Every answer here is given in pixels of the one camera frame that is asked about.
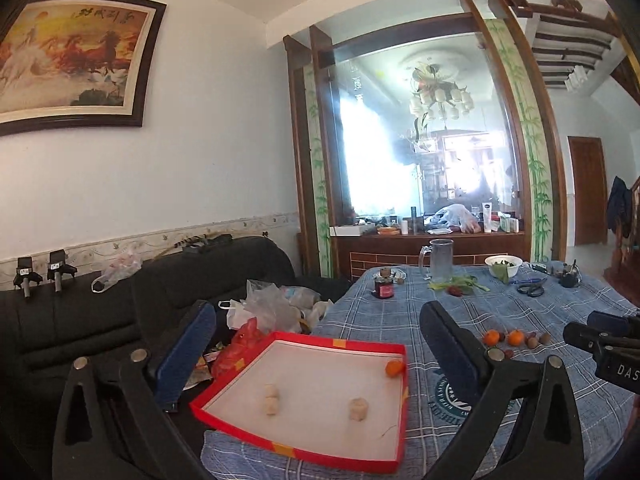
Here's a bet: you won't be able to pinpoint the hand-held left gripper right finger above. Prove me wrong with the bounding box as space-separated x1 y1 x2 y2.
419 301 586 480

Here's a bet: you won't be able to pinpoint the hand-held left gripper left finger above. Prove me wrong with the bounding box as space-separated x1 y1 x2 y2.
52 300 217 480

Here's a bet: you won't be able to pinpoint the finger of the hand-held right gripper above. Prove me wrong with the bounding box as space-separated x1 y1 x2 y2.
587 311 640 338

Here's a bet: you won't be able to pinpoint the red cardboard box tray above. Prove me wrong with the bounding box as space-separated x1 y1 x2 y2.
189 331 408 474

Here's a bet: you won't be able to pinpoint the blue plaid tablecloth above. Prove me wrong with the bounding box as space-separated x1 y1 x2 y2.
200 264 640 480

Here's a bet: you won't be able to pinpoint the green leaves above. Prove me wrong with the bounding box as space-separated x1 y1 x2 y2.
428 276 491 294

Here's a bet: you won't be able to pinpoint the red plastic bag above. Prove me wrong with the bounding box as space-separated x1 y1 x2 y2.
212 317 275 380

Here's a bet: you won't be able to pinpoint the small black container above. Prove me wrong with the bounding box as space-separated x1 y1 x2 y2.
559 260 581 289

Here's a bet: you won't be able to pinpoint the wooden stair railing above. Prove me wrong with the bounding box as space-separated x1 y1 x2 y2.
602 175 640 306

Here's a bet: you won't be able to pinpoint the clear glass mug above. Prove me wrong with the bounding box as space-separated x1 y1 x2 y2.
418 240 455 284

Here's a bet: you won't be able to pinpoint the dark jar with red label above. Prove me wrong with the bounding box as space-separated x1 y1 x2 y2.
372 267 396 301

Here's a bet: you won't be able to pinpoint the clear plastic bag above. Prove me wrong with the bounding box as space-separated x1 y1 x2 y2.
218 280 303 333

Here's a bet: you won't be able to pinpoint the white bowl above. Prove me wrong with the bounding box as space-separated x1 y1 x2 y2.
484 255 524 277

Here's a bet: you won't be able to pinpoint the white plastic bag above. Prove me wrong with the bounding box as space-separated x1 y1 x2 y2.
91 252 143 294

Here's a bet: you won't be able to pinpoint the long black tool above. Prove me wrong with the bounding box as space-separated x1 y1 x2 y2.
170 232 234 256

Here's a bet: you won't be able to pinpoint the black sofa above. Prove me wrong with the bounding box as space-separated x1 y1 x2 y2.
0 235 352 480

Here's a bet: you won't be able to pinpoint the wooden glass partition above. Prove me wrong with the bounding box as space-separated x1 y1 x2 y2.
282 0 568 281

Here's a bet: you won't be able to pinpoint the dark hanging jacket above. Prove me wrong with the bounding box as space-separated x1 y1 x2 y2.
606 176 633 239

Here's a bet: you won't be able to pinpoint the translucent plastic bag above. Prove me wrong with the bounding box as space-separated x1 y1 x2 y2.
435 204 483 234

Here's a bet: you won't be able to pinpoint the crumpled pale plastic bag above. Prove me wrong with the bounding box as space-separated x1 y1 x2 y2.
280 285 333 333

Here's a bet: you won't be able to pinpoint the brown wooden door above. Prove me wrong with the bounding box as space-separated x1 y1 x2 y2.
567 136 610 247

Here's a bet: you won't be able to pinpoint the black grey handheld device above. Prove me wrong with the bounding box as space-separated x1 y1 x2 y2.
12 256 42 299
47 249 77 295

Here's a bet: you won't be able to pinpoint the chandelier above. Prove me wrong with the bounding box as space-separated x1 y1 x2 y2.
407 62 476 122

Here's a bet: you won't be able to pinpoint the white ceiling lamp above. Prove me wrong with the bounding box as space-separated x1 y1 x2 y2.
565 66 591 92

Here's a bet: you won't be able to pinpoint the wooden ceiling lattice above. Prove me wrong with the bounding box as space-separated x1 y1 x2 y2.
502 0 640 106

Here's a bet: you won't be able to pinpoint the framed horse painting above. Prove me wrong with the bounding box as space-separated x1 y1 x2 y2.
0 0 168 137

